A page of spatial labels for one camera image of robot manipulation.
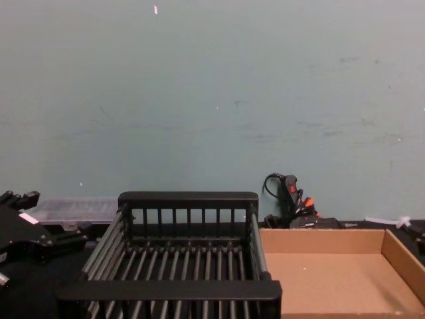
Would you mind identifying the white three-armed plastic piece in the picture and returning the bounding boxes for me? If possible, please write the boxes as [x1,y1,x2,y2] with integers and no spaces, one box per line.
[365,215,412,229]

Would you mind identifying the shallow brown cardboard tray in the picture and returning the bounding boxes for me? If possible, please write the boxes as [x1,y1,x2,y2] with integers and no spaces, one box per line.
[258,227,425,319]

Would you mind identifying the clear plastic case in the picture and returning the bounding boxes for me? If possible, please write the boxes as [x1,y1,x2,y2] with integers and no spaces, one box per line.
[25,198,120,231]

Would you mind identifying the black rack with steel bars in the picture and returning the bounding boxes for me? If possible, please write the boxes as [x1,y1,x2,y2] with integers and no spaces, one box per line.
[54,191,283,319]

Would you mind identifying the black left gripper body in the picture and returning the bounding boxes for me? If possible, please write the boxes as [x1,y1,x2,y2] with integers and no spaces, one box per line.
[0,203,56,267]

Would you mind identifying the black corded tool, red switch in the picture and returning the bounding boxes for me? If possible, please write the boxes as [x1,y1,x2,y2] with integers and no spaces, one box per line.
[264,172,343,230]

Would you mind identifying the black table cloth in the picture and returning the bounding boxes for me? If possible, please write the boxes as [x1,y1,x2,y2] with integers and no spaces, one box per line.
[0,217,425,319]

